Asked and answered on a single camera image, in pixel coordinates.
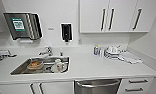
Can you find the stack of white bowls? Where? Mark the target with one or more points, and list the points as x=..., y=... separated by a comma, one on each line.
x=112, y=53

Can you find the white two-door base cabinet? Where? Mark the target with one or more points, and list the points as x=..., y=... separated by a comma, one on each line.
x=60, y=88

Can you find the small wall label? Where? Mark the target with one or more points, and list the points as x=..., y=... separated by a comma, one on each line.
x=51, y=28

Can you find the white wall cabinet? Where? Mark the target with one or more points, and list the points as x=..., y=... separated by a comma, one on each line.
x=90, y=16

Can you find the white drawer unit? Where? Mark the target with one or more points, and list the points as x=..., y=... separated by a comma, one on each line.
x=137, y=85

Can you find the white cup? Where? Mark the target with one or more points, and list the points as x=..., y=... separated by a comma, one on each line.
x=59, y=66

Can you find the black soap dispenser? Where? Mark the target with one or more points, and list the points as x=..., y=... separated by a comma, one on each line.
x=65, y=31

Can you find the plate with orange food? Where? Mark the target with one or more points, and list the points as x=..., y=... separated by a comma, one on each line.
x=35, y=65

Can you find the chrome faucet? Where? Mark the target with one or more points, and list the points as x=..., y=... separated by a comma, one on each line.
x=47, y=51

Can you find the stainless steel dishwasher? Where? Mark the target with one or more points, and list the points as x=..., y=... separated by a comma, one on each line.
x=97, y=91

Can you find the steel paper towel dispenser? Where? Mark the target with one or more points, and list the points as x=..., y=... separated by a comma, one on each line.
x=32, y=26

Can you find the small sink soap pump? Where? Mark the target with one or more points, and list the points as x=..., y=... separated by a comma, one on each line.
x=61, y=53

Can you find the dish soap bottle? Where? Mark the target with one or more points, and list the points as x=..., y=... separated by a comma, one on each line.
x=95, y=50

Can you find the stainless steel sink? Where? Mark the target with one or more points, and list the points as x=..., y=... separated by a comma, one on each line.
x=20, y=69

